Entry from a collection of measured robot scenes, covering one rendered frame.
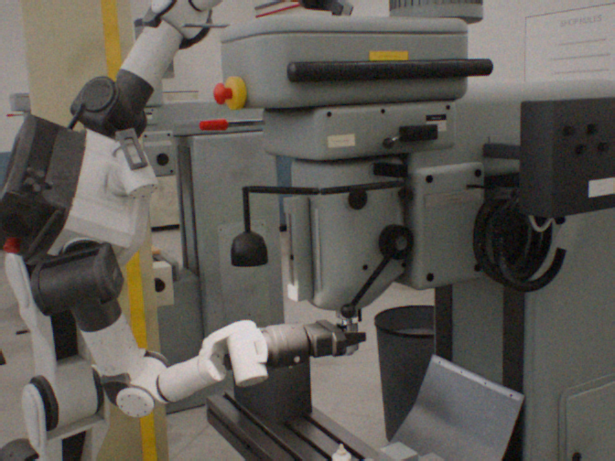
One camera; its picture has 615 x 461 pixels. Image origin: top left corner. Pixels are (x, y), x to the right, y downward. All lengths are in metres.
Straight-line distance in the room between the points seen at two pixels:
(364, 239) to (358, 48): 0.37
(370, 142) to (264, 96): 0.23
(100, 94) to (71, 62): 1.39
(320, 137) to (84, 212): 0.51
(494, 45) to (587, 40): 1.05
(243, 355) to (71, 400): 0.61
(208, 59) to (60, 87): 8.12
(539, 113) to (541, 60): 5.42
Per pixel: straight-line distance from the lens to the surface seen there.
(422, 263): 1.46
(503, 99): 1.58
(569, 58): 6.52
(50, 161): 1.51
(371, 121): 1.34
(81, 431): 1.97
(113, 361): 1.51
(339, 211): 1.36
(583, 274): 1.70
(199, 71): 10.97
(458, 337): 1.83
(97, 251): 1.47
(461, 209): 1.50
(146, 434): 3.37
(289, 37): 1.25
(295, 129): 1.35
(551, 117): 1.30
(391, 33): 1.37
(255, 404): 1.97
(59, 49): 3.01
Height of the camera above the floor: 1.75
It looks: 11 degrees down
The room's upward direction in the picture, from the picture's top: 2 degrees counter-clockwise
